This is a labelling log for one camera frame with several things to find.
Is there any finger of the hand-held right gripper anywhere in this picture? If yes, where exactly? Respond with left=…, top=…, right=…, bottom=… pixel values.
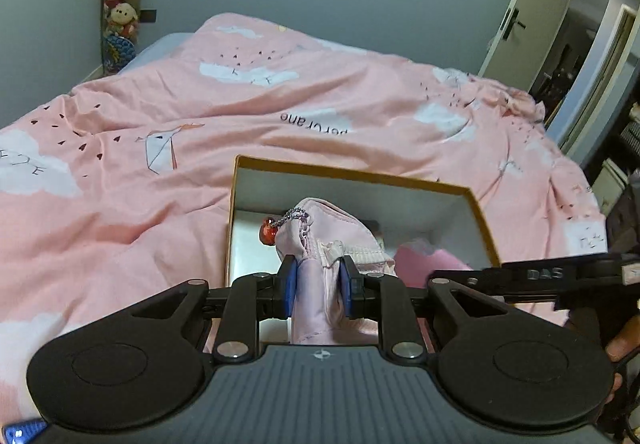
left=431, top=258, right=576, bottom=297

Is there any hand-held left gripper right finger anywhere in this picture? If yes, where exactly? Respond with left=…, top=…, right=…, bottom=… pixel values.
left=339, top=254, right=521, bottom=366

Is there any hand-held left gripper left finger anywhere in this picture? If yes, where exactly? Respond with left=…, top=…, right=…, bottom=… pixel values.
left=120, top=254, right=299, bottom=366

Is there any pink fabric pouch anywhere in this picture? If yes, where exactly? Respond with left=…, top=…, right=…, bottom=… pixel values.
left=257, top=197, right=398, bottom=345

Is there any orange cardboard box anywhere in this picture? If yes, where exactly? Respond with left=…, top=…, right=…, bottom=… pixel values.
left=225, top=154, right=502, bottom=290

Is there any person's right hand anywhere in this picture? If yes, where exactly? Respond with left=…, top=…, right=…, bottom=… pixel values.
left=604, top=324, right=640, bottom=405

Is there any pink cloth item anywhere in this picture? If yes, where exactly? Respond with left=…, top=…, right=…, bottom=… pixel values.
left=392, top=239, right=473, bottom=286

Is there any storage shelf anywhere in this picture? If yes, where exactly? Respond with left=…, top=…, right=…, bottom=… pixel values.
left=592, top=99, right=640, bottom=205

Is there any pink cloud print blanket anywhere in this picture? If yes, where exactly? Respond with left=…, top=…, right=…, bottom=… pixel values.
left=0, top=13, right=608, bottom=420

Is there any light blue bed sheet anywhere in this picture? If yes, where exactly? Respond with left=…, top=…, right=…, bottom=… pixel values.
left=120, top=32, right=201, bottom=75

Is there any blue shiny object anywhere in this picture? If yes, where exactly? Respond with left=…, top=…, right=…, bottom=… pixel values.
left=0, top=416, right=48, bottom=444

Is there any black door handle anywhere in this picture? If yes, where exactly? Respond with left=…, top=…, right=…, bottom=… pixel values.
left=501, top=7, right=527, bottom=41

